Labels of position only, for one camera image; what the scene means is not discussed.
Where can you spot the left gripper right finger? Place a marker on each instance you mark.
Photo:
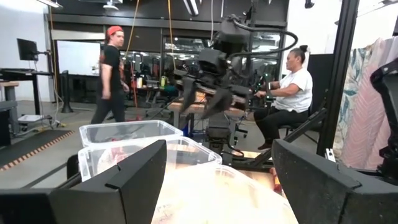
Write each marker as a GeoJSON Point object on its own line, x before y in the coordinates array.
{"type": "Point", "coordinates": [317, 193]}

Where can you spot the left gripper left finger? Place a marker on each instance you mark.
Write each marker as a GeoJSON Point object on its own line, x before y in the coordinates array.
{"type": "Point", "coordinates": [124, 199]}

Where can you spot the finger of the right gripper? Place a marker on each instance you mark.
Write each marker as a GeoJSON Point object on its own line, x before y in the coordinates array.
{"type": "Point", "coordinates": [188, 93]}
{"type": "Point", "coordinates": [219, 102]}

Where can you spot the red Maruchan noodle packet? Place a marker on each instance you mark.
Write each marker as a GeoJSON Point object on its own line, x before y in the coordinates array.
{"type": "Point", "coordinates": [274, 180]}

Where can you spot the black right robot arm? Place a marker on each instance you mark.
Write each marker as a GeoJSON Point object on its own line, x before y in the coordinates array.
{"type": "Point", "coordinates": [236, 34]}

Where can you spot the wooden background table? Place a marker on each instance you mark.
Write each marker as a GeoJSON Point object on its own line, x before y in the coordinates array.
{"type": "Point", "coordinates": [194, 109]}

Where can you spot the clear plastic bin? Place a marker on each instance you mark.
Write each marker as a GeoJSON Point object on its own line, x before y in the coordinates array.
{"type": "Point", "coordinates": [217, 193]}
{"type": "Point", "coordinates": [130, 132]}
{"type": "Point", "coordinates": [192, 155]}

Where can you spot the person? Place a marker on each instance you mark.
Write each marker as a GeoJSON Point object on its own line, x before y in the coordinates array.
{"type": "Point", "coordinates": [292, 93]}
{"type": "Point", "coordinates": [110, 77]}

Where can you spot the pink patterned curtain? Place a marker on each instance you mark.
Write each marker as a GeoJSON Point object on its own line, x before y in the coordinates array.
{"type": "Point", "coordinates": [363, 102]}

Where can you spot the black equipment housing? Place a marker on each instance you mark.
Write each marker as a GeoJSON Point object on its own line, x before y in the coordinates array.
{"type": "Point", "coordinates": [387, 118]}

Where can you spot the black partition panel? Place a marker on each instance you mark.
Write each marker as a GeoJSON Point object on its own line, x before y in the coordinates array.
{"type": "Point", "coordinates": [320, 81]}

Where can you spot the black hazard-striped floor mat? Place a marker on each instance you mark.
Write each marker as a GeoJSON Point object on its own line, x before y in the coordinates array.
{"type": "Point", "coordinates": [31, 146]}

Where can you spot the white board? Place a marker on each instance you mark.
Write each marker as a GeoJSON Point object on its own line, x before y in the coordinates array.
{"type": "Point", "coordinates": [79, 57]}

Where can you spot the white flat box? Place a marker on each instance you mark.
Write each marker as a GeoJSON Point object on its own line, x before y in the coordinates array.
{"type": "Point", "coordinates": [29, 118]}

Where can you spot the black office desk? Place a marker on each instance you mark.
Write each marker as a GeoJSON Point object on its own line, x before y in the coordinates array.
{"type": "Point", "coordinates": [21, 73]}

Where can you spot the black computer monitor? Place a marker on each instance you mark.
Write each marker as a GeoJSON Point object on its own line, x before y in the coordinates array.
{"type": "Point", "coordinates": [27, 49]}

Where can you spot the black stanchion post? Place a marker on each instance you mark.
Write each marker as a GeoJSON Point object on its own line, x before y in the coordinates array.
{"type": "Point", "coordinates": [66, 91]}

